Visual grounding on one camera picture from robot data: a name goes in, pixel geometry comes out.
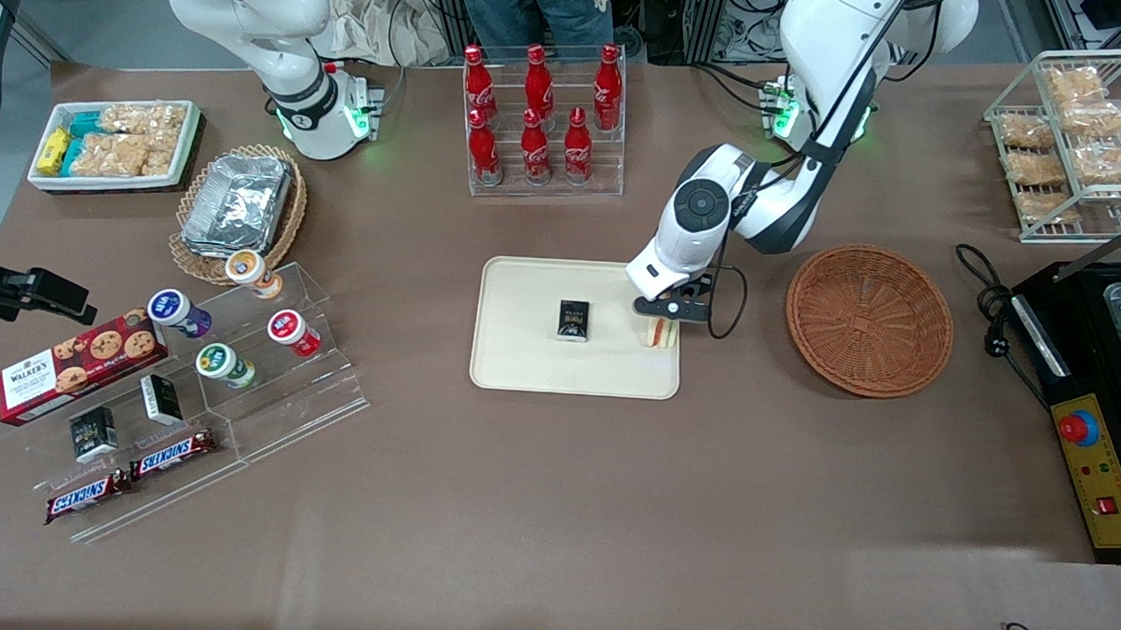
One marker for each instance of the stack of foil containers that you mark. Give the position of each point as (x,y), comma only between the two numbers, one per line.
(238,206)

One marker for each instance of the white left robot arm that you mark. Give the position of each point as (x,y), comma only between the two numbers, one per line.
(704,217)

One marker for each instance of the small black box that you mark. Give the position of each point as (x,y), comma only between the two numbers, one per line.
(573,319)
(161,399)
(93,434)

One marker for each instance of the clear bag of snacks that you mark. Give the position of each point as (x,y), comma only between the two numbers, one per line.
(1036,168)
(118,155)
(1097,117)
(1049,206)
(1075,86)
(1026,131)
(1111,162)
(143,119)

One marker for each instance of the beige crumpled cloth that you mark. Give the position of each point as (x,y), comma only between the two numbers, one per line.
(375,24)

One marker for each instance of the blue yogurt cup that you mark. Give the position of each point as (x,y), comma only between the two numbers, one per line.
(175,309)

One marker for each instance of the person in cream sweater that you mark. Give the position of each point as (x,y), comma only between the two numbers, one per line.
(534,6)

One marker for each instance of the cream plastic tray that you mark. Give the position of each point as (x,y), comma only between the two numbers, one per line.
(522,342)

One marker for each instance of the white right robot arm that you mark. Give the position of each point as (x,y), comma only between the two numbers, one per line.
(289,72)

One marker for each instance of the red cola bottle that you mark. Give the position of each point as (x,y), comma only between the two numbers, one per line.
(577,148)
(480,81)
(608,85)
(535,148)
(539,81)
(484,149)

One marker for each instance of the teal snack packet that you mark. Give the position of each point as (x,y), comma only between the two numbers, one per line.
(87,123)
(70,155)

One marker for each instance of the red Walkers cookie box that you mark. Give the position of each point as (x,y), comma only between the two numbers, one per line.
(64,372)

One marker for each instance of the red yogurt cup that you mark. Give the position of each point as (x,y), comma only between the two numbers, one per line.
(290,329)

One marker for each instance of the Snickers bar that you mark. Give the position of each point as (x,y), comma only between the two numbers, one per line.
(173,454)
(86,497)

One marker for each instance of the clear acrylic bottle rack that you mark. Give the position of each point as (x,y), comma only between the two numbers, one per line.
(608,167)

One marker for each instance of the oval light wicker basket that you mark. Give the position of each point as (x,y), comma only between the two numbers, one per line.
(289,222)

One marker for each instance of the triangular sandwich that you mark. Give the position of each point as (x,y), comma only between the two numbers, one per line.
(662,335)

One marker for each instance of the green yogurt cup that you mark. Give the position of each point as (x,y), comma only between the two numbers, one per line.
(221,364)

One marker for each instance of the clear acrylic stepped stand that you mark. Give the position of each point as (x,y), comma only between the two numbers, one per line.
(306,399)

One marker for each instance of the round brown wicker basket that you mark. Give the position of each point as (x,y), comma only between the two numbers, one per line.
(868,321)

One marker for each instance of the yellow snack packet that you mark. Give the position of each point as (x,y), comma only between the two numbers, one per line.
(53,149)

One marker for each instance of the yellow control panel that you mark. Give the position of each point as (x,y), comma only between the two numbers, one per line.
(1100,474)

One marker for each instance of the white rectangular bin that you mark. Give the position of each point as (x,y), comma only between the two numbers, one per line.
(186,143)

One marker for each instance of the black machine housing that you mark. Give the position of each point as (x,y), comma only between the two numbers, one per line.
(1049,332)

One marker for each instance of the grey metal bar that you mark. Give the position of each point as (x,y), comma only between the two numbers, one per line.
(1108,246)

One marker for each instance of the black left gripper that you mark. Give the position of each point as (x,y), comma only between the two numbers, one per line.
(690,290)

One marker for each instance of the orange yogurt cup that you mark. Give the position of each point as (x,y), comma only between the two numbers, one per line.
(248,270)

